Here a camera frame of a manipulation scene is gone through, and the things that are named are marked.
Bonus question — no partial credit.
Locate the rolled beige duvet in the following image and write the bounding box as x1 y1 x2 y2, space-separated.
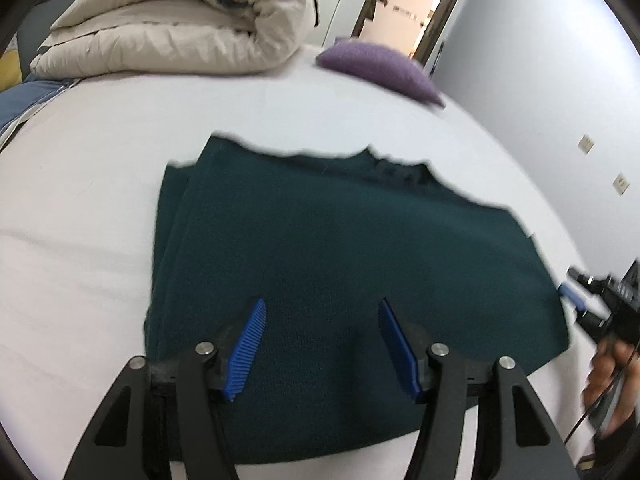
29 0 321 78

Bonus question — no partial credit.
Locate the brown door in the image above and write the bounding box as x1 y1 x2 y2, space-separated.
410 0 473 63

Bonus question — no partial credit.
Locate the person's right forearm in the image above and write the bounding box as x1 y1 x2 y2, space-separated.
575 410 640 480

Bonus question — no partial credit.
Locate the person's right hand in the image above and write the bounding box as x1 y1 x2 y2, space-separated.
582 335 640 431

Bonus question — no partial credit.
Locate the black cable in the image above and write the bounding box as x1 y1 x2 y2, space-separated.
565 352 636 446

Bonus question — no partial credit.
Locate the dark green sweater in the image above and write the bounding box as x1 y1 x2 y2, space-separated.
143 132 571 466

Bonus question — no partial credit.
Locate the white wardrobe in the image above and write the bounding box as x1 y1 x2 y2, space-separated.
305 0 388 46

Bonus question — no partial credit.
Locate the blue pillow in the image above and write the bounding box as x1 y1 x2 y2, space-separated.
0 77 76 148

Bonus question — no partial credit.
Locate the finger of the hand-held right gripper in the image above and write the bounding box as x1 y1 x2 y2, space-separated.
567 266 609 293
559 284 613 342

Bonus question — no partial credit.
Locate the purple cushion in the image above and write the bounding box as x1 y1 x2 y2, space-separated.
316 37 446 108

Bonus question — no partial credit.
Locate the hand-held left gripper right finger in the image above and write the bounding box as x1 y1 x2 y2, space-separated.
377 297 581 480

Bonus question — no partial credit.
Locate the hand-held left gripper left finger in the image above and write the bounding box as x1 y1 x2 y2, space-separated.
62 297 268 480

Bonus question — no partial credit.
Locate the yellow patterned cushion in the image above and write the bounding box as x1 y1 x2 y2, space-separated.
0 50 23 92

